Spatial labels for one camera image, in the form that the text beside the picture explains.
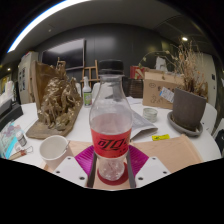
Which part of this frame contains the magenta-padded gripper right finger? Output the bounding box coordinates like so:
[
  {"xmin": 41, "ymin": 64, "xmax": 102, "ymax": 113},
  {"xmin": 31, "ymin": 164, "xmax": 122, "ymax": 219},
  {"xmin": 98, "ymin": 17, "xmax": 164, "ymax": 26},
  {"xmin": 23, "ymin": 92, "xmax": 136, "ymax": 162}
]
[{"xmin": 125, "ymin": 144, "xmax": 172, "ymax": 188}]

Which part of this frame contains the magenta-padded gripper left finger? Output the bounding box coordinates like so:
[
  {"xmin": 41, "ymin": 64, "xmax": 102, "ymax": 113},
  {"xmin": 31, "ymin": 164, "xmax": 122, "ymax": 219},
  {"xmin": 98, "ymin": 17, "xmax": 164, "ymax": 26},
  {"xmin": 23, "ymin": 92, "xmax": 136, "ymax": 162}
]
[{"xmin": 53, "ymin": 144, "xmax": 98, "ymax": 188}]

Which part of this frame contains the clear red-labelled drink bottle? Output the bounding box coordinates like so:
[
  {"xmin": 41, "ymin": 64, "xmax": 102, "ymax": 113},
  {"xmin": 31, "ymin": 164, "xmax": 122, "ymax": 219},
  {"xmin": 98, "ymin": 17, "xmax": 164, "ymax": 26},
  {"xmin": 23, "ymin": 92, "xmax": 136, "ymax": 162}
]
[{"xmin": 88, "ymin": 59, "xmax": 134, "ymax": 183}]

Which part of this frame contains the white ceramic mug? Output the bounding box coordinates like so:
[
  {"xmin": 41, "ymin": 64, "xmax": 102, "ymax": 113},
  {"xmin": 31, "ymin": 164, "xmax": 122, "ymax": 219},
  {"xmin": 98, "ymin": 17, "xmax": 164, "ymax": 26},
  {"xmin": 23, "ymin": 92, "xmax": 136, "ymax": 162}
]
[{"xmin": 39, "ymin": 134, "xmax": 71, "ymax": 172}]

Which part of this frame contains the yellow tag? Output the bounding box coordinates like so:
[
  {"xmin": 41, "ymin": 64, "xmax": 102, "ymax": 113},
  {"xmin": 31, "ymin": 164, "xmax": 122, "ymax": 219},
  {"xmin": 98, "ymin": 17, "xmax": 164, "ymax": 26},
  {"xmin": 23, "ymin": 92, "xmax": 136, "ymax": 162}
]
[{"xmin": 151, "ymin": 133, "xmax": 171, "ymax": 142}]

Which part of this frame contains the small clear tape roll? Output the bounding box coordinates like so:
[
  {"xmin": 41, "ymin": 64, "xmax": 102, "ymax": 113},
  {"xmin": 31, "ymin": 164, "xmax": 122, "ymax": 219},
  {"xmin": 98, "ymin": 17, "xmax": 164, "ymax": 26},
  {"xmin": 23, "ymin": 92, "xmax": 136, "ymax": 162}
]
[{"xmin": 142, "ymin": 107, "xmax": 159, "ymax": 123}]

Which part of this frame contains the small grey-capped jar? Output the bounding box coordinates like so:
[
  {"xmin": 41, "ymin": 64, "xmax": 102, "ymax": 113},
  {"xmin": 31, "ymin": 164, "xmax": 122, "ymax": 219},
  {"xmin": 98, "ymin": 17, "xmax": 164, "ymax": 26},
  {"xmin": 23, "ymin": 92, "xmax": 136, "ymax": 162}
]
[{"xmin": 15, "ymin": 130, "xmax": 28, "ymax": 148}]

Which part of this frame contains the golden sculpture on wooden board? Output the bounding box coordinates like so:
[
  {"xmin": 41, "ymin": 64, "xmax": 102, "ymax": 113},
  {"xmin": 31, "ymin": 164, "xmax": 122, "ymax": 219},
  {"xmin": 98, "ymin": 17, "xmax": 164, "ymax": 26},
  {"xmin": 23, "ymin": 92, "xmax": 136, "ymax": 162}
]
[{"xmin": 25, "ymin": 60, "xmax": 84, "ymax": 140}]

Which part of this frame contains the grey pot with dry plant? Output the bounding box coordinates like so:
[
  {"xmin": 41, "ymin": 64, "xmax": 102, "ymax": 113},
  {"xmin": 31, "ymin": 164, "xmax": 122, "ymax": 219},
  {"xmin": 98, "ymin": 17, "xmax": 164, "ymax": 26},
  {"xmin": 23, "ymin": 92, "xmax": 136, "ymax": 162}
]
[{"xmin": 139, "ymin": 41, "xmax": 209, "ymax": 138}]

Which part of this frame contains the white spray bottle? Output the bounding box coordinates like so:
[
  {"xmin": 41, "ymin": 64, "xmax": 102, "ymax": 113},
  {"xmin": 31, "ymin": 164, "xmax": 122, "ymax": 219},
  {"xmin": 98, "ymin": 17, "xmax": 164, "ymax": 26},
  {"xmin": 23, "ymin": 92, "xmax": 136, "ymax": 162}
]
[{"xmin": 82, "ymin": 76, "xmax": 93, "ymax": 108}]

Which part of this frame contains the black backpack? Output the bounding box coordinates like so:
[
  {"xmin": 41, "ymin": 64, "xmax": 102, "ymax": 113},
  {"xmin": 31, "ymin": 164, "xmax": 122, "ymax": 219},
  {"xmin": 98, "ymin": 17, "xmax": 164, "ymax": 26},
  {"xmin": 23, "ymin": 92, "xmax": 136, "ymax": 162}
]
[{"xmin": 214, "ymin": 128, "xmax": 224, "ymax": 156}]

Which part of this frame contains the brown cardboard box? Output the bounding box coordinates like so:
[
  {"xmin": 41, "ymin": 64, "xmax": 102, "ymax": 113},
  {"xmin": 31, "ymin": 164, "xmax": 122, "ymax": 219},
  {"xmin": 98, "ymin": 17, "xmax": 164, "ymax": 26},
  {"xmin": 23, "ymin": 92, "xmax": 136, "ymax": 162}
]
[{"xmin": 142, "ymin": 70, "xmax": 184, "ymax": 110}]

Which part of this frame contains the white chair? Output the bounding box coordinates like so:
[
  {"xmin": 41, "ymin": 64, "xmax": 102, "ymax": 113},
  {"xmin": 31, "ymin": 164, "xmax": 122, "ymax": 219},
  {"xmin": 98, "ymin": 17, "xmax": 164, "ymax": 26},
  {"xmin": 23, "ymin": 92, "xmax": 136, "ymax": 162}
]
[
  {"xmin": 213, "ymin": 118, "xmax": 224, "ymax": 138},
  {"xmin": 199, "ymin": 102, "xmax": 218, "ymax": 134}
]

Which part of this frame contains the black box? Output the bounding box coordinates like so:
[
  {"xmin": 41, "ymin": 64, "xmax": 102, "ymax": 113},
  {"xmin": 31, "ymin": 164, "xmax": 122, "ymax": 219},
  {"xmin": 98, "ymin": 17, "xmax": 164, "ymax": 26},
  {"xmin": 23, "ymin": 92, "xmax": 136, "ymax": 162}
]
[{"xmin": 0, "ymin": 98, "xmax": 24, "ymax": 131}]

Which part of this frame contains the red box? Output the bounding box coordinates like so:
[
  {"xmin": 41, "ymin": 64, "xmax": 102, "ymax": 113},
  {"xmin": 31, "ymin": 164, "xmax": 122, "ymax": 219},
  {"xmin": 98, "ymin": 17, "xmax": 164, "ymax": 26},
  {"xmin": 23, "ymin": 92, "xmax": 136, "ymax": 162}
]
[{"xmin": 129, "ymin": 65, "xmax": 149, "ymax": 80}]

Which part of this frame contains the wooden easel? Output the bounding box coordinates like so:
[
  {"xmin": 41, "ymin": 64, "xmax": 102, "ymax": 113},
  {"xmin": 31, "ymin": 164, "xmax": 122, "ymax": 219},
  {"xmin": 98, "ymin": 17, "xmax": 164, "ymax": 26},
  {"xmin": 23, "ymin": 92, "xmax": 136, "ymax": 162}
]
[{"xmin": 79, "ymin": 59, "xmax": 100, "ymax": 88}]

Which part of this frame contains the white cabinet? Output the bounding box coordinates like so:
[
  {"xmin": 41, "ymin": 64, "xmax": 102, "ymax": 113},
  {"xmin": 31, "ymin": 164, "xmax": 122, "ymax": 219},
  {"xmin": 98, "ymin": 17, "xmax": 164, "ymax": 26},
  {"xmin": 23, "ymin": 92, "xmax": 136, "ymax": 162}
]
[{"xmin": 17, "ymin": 50, "xmax": 39, "ymax": 105}]

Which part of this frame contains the long ceiling light panel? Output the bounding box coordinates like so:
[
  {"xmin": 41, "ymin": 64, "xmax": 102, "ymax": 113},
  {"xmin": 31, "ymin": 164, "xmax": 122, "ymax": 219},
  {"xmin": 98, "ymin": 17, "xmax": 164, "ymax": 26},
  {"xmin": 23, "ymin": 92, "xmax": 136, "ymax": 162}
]
[{"xmin": 7, "ymin": 0, "xmax": 91, "ymax": 54}]

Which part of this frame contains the black wall screen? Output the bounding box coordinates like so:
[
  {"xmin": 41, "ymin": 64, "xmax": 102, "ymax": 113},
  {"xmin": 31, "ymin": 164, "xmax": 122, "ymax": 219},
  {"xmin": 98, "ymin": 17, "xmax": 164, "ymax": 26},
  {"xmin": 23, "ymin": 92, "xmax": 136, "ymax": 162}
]
[{"xmin": 41, "ymin": 38, "xmax": 86, "ymax": 72}]

